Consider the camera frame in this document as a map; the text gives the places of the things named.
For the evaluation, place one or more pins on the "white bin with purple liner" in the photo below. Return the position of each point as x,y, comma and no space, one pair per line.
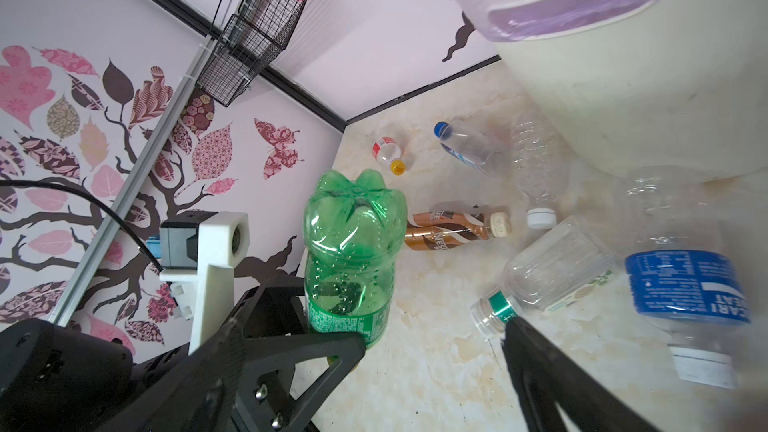
641,83

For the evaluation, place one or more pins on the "left aluminium rail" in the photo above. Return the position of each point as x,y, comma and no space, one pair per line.
96,251

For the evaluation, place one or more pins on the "black wire basket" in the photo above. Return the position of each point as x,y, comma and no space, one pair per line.
251,40

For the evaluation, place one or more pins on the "green soda bottle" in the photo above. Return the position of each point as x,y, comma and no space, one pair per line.
353,230

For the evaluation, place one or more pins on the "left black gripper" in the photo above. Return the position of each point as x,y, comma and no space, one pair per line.
59,379

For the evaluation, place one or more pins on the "red-label yellow-cap bottle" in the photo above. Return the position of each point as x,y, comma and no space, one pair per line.
387,153

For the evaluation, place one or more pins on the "blue-label clear water bottle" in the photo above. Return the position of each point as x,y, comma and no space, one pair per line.
680,277

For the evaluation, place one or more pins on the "green-label clear white-cap bottle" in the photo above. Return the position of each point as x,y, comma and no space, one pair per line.
556,271

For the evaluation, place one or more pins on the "crumpled clear white-cap bottle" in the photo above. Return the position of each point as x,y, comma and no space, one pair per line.
539,167

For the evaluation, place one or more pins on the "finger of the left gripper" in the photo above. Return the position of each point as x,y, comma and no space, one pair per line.
285,380
274,308

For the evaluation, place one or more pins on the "blue-cap clear bottle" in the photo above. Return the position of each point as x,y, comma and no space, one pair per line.
472,147

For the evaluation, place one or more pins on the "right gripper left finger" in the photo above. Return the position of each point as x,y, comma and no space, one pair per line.
198,394

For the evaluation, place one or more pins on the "brown coffee bottle centre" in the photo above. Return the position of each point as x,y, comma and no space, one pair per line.
444,230

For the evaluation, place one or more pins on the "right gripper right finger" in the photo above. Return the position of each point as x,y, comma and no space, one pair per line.
547,382

